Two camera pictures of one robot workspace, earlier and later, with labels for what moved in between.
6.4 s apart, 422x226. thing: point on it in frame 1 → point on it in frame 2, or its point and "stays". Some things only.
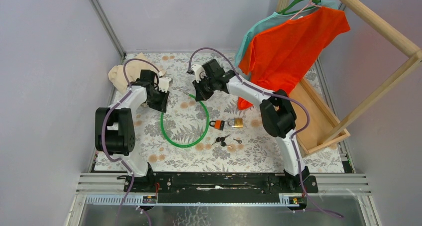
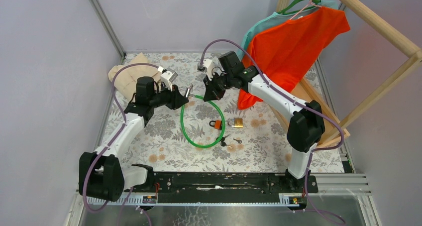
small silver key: x=240 y=141 stays
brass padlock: x=238 y=123 stays
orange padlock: x=219 y=124 stays
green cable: x=206 y=130 → x=224 y=125
